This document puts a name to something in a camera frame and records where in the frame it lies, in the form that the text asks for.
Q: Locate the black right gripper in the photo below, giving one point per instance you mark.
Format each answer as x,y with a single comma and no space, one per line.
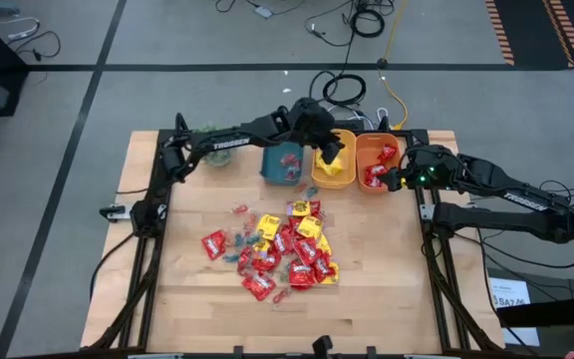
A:
429,169

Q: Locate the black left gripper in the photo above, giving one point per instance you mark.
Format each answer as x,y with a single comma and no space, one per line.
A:
314,122

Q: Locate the yellow Sour Patch candy pack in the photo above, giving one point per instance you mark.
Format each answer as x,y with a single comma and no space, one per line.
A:
335,276
310,227
263,245
322,168
299,208
324,244
336,163
268,225

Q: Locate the red Skittles candy pack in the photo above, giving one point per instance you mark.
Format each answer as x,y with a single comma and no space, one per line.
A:
323,268
283,242
387,152
315,207
374,175
213,244
307,249
301,274
291,225
258,285
266,260

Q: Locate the clear wrapper teal gummy candy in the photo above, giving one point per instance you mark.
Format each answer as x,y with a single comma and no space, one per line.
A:
241,240
229,257
312,192

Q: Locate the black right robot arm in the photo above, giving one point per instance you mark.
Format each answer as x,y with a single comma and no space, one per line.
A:
516,197

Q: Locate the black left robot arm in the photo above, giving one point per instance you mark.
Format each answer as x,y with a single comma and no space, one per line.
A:
227,142

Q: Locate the black arm base plug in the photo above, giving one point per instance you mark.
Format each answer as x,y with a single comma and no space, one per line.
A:
115,212

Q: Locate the yellow plastic bin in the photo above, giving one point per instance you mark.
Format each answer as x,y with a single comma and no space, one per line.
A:
349,169

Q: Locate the orange plastic bin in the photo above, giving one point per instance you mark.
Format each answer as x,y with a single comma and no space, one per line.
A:
362,144

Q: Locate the black perforated metal box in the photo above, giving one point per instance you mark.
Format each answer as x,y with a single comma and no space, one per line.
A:
352,124

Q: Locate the teal plastic bin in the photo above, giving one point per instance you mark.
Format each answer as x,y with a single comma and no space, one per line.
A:
272,169

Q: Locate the green succulent in white pot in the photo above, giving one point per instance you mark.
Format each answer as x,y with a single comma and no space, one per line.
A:
217,158

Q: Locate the grey power adapter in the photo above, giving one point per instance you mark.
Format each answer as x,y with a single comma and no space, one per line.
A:
263,12

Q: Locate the white paper sign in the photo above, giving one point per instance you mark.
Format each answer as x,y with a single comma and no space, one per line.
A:
508,291

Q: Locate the black side desk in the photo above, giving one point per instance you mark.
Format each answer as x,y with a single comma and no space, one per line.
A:
551,311

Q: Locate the black camera box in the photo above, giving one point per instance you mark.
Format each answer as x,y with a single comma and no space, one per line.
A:
323,346

